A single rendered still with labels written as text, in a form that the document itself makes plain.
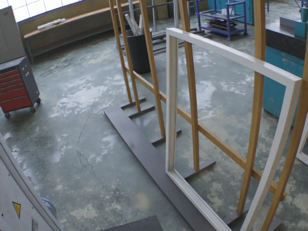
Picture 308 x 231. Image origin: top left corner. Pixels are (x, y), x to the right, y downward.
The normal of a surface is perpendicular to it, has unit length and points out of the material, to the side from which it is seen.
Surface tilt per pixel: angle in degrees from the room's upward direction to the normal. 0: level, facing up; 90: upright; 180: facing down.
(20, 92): 90
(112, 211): 0
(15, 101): 90
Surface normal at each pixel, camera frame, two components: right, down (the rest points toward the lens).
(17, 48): 0.46, 0.42
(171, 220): -0.14, -0.83
